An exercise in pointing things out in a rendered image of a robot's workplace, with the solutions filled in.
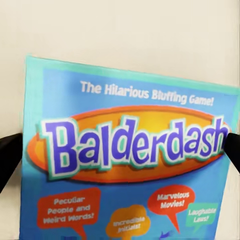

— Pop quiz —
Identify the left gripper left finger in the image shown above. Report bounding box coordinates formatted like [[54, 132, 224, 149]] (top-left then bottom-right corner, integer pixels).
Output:
[[0, 133, 23, 193]]

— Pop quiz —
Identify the board game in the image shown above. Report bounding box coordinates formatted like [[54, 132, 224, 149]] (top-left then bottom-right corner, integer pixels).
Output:
[[19, 55, 240, 240]]

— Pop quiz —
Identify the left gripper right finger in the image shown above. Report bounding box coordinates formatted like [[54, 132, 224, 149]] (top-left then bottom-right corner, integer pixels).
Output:
[[224, 132, 240, 173]]

